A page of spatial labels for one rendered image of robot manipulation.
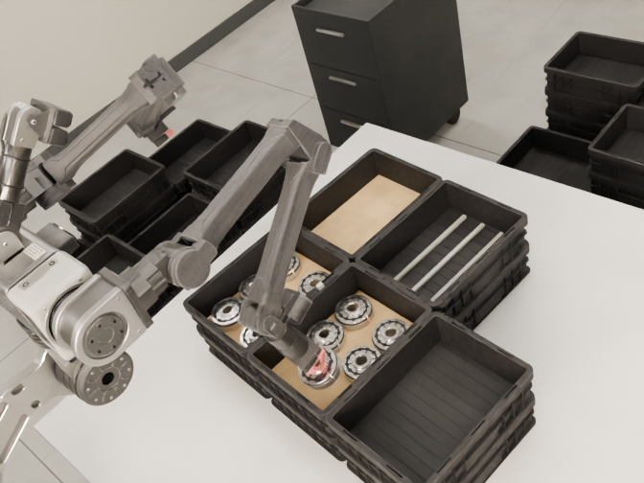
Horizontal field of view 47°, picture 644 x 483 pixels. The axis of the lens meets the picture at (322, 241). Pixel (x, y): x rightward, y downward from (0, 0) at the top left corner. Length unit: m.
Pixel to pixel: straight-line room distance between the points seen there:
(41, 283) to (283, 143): 0.54
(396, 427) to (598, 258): 0.83
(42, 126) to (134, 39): 3.56
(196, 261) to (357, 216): 0.99
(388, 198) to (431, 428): 0.84
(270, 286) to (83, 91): 3.45
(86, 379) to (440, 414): 0.82
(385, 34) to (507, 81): 1.17
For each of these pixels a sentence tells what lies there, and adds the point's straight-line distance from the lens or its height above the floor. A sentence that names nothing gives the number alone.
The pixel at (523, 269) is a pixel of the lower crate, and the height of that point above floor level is 0.73.
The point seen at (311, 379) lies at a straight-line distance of 1.79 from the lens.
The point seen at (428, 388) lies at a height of 0.83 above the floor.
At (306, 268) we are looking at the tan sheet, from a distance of 2.21.
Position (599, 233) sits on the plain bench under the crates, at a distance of 2.36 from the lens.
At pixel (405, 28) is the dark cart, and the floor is 0.74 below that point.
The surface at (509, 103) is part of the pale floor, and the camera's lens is 4.10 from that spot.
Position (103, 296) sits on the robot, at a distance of 1.37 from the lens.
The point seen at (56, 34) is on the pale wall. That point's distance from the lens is 4.74.
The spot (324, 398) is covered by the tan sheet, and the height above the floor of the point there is 0.83.
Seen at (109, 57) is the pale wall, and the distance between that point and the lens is 4.94.
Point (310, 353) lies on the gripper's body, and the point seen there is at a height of 1.07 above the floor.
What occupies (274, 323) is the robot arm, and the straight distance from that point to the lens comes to 1.59.
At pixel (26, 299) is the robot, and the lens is 1.43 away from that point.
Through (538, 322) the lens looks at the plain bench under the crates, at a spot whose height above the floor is 0.70.
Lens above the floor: 2.37
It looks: 43 degrees down
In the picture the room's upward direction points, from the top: 18 degrees counter-clockwise
